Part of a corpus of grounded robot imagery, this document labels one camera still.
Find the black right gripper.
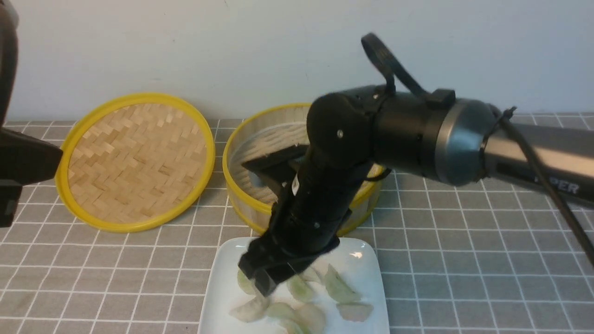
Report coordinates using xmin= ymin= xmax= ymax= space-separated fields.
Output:
xmin=238 ymin=232 xmax=340 ymax=297

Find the pale white dumpling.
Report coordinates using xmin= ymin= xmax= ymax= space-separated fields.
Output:
xmin=265 ymin=302 xmax=297 ymax=321

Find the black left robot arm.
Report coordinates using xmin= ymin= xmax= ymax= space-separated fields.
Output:
xmin=0 ymin=0 xmax=62 ymax=228

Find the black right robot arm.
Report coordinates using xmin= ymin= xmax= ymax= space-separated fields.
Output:
xmin=239 ymin=32 xmax=594 ymax=296

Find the green dumpling plate left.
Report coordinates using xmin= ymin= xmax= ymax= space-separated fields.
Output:
xmin=236 ymin=270 xmax=257 ymax=295

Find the pale dumpling plate lower left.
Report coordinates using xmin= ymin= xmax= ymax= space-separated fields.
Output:
xmin=229 ymin=296 xmax=270 ymax=323

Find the pale green dumpling plate centre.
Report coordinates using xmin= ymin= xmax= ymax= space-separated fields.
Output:
xmin=299 ymin=266 xmax=323 ymax=284

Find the pale dumpling plate bottom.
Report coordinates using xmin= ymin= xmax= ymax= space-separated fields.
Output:
xmin=295 ymin=303 xmax=327 ymax=334

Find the green dumpling plate bottom edge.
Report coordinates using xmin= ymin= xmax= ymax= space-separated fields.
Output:
xmin=278 ymin=319 xmax=310 ymax=334

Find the green dumpling plate right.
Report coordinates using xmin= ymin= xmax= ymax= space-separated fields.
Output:
xmin=323 ymin=264 xmax=362 ymax=303

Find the white square plate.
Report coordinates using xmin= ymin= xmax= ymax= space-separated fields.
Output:
xmin=199 ymin=237 xmax=390 ymax=334

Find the pinkish dumpling plate right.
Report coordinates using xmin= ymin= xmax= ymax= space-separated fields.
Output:
xmin=336 ymin=302 xmax=374 ymax=322

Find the bamboo steamer basket yellow rim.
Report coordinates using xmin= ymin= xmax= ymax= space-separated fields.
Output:
xmin=222 ymin=103 xmax=386 ymax=237

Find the white steamer liner paper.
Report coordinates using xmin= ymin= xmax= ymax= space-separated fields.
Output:
xmin=227 ymin=121 xmax=309 ymax=205

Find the woven bamboo steamer lid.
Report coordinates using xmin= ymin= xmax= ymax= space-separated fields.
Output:
xmin=55 ymin=93 xmax=216 ymax=233

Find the grey checked tablecloth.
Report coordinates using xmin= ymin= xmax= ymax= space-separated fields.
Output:
xmin=0 ymin=118 xmax=593 ymax=334

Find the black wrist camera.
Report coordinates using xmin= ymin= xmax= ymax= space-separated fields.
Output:
xmin=241 ymin=144 xmax=309 ymax=197

